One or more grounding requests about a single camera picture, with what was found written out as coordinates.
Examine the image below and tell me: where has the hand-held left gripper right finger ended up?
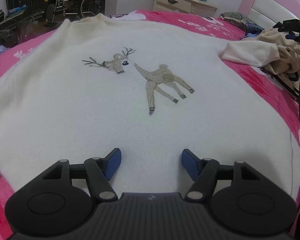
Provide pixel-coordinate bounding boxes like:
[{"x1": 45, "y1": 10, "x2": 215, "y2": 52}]
[{"x1": 181, "y1": 149, "x2": 262, "y2": 202}]

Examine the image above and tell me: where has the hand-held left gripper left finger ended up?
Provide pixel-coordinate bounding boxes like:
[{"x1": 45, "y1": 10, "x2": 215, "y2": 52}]
[{"x1": 41, "y1": 148, "x2": 122, "y2": 202}]

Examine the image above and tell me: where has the white deer sweater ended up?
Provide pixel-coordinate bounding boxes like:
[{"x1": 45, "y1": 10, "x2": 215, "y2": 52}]
[{"x1": 0, "y1": 14, "x2": 300, "y2": 205}]

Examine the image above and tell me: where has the cream garment pile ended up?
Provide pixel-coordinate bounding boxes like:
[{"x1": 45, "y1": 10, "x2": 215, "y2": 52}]
[{"x1": 241, "y1": 26, "x2": 300, "y2": 80}]

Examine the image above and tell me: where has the blue garment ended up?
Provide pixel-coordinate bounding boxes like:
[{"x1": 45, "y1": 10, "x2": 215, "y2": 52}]
[{"x1": 245, "y1": 22, "x2": 265, "y2": 34}]

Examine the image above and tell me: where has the patterned lace pillow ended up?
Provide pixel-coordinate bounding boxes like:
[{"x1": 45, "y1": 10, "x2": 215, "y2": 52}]
[{"x1": 219, "y1": 11, "x2": 258, "y2": 25}]

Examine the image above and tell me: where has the pink floral blanket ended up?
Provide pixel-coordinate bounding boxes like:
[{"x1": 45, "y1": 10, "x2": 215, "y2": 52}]
[{"x1": 0, "y1": 9, "x2": 300, "y2": 238}]

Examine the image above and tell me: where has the cream nightstand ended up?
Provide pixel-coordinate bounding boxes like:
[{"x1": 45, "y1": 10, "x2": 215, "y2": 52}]
[{"x1": 152, "y1": 0, "x2": 218, "y2": 17}]

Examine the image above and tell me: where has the black wheelchair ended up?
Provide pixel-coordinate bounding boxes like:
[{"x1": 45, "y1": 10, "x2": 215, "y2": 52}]
[{"x1": 44, "y1": 0, "x2": 108, "y2": 28}]

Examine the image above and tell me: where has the wooden folding table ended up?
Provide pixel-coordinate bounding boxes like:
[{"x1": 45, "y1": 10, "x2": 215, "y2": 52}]
[{"x1": 0, "y1": 10, "x2": 30, "y2": 28}]

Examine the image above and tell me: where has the blue plastic bag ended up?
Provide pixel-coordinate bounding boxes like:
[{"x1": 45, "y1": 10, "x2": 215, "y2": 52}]
[{"x1": 9, "y1": 5, "x2": 28, "y2": 14}]

